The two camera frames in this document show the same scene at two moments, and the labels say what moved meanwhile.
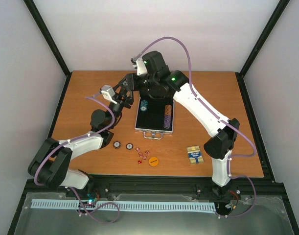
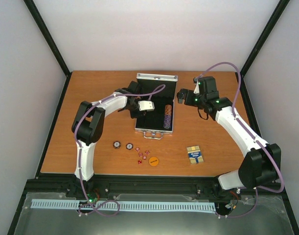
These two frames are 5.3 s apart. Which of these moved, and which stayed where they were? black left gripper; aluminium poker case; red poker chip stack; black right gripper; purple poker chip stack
Moved: black left gripper; black right gripper
Stayed: purple poker chip stack; aluminium poker case; red poker chip stack
